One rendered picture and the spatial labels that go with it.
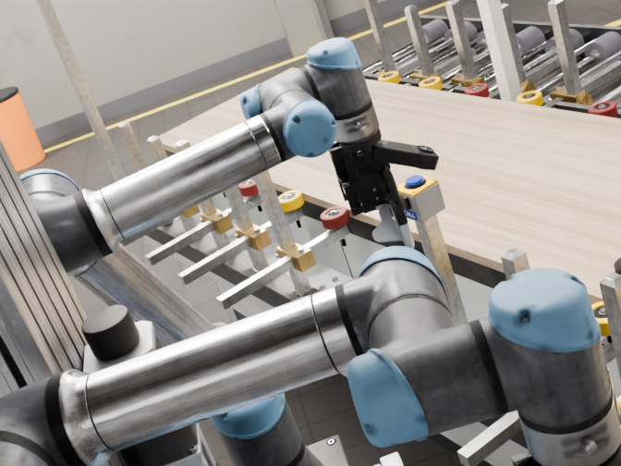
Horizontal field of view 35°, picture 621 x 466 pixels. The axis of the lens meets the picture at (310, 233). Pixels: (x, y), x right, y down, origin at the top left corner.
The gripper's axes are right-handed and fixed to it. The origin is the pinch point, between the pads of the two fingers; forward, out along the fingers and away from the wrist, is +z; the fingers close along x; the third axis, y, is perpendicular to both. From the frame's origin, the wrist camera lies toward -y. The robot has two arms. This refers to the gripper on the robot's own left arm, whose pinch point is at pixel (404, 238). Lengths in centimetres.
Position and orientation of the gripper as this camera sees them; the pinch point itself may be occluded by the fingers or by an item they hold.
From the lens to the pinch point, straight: 165.6
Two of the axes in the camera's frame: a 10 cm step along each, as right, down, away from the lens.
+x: 1.7, 3.9, -9.1
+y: -9.4, 3.5, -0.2
